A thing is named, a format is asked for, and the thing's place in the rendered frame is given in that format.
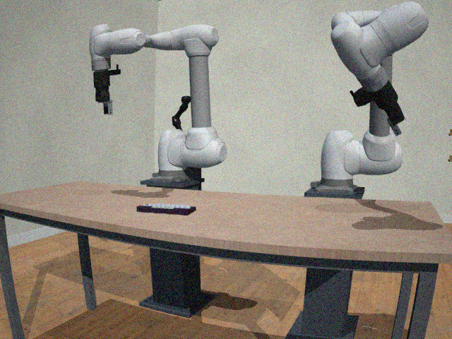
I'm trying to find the dark purple keyboard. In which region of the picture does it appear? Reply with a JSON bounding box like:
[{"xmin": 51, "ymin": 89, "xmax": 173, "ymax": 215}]
[{"xmin": 136, "ymin": 203, "xmax": 196, "ymax": 215}]

